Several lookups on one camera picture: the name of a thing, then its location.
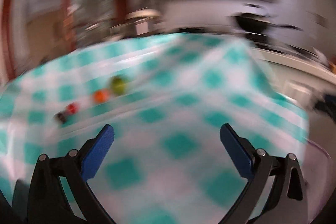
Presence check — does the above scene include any small green tomato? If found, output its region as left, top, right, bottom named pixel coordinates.
left=110, top=76, right=128, bottom=96

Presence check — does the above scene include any white steel cooker pot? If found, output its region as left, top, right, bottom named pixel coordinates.
left=110, top=9, right=162, bottom=38

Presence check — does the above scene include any small red tomato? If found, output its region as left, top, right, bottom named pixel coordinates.
left=66, top=102, right=79, bottom=115

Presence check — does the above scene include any black wok pan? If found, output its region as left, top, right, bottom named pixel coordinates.
left=232, top=12, right=303, bottom=34

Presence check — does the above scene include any teal pink checkered tablecloth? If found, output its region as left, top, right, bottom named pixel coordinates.
left=1, top=34, right=309, bottom=223

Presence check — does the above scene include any orange mandarin far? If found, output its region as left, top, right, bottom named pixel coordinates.
left=93, top=89, right=110, bottom=105

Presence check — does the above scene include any dark brown passion fruit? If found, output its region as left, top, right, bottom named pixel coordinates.
left=55, top=111, right=68, bottom=124

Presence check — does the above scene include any brown wooden door frame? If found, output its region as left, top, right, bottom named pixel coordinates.
left=0, top=0, right=129, bottom=83

